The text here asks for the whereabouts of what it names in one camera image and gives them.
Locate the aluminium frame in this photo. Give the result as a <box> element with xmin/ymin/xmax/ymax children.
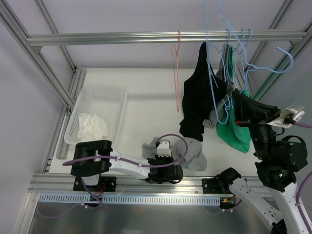
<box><xmin>0</xmin><ymin>0</ymin><xmax>312</xmax><ymax>234</ymax></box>

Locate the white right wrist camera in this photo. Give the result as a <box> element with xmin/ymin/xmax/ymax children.
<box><xmin>267</xmin><ymin>103</ymin><xmax>305</xmax><ymax>128</ymax></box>

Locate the pink wire hanger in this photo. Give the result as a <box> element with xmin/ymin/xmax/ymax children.
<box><xmin>171</xmin><ymin>30</ymin><xmax>181</xmax><ymax>112</ymax></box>

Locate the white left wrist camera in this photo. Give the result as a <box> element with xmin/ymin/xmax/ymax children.
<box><xmin>156</xmin><ymin>140</ymin><xmax>172</xmax><ymax>158</ymax></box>

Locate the white tank top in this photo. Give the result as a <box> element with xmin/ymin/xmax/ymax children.
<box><xmin>77</xmin><ymin>113</ymin><xmax>109</xmax><ymax>142</ymax></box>

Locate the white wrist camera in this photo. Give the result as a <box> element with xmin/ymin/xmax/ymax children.
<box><xmin>267</xmin><ymin>103</ymin><xmax>305</xmax><ymax>128</ymax></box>
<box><xmin>156</xmin><ymin>140</ymin><xmax>172</xmax><ymax>158</ymax></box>

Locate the blue hanger of green top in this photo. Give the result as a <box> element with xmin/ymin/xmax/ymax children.
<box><xmin>234</xmin><ymin>31</ymin><xmax>247</xmax><ymax>90</ymax></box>

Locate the empty blue hanger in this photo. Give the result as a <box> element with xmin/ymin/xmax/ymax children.
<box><xmin>239</xmin><ymin>29</ymin><xmax>252</xmax><ymax>73</ymax></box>

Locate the purple cable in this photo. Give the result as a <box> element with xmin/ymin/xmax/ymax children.
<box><xmin>294</xmin><ymin>121</ymin><xmax>312</xmax><ymax>234</ymax></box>
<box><xmin>62</xmin><ymin>133</ymin><xmax>189</xmax><ymax>169</ymax></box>

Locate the blue hanger of grey top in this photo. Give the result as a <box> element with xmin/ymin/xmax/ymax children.
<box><xmin>205</xmin><ymin>0</ymin><xmax>294</xmax><ymax>125</ymax></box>

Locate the aluminium hanging rail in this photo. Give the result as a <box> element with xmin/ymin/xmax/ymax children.
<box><xmin>27</xmin><ymin>29</ymin><xmax>308</xmax><ymax>46</ymax></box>

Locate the dark grey tank top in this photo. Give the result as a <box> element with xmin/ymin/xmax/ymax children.
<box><xmin>202</xmin><ymin>45</ymin><xmax>237</xmax><ymax>129</ymax></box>

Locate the white slotted cable duct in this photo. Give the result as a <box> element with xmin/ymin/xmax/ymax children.
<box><xmin>39</xmin><ymin>193</ymin><xmax>221</xmax><ymax>206</ymax></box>

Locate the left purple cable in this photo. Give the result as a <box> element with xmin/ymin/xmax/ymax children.
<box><xmin>62</xmin><ymin>133</ymin><xmax>189</xmax><ymax>169</ymax></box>

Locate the green tank top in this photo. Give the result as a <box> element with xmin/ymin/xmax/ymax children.
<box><xmin>216</xmin><ymin>59</ymin><xmax>251</xmax><ymax>153</ymax></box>

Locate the black tank top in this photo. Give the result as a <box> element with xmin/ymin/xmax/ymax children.
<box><xmin>179</xmin><ymin>43</ymin><xmax>213</xmax><ymax>142</ymax></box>

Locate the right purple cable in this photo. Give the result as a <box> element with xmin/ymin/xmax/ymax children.
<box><xmin>294</xmin><ymin>121</ymin><xmax>312</xmax><ymax>234</ymax></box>

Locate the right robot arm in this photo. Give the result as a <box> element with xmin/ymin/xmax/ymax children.
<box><xmin>216</xmin><ymin>90</ymin><xmax>312</xmax><ymax>234</ymax></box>

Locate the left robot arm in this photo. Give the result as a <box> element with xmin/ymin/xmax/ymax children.
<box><xmin>63</xmin><ymin>140</ymin><xmax>183</xmax><ymax>192</ymax></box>

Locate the white plastic basket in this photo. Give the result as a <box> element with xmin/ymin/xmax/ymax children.
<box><xmin>64</xmin><ymin>86</ymin><xmax>127</xmax><ymax>145</ymax></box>

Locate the blue hanger of black top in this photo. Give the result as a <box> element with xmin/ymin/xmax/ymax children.
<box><xmin>217</xmin><ymin>29</ymin><xmax>236</xmax><ymax>110</ymax></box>

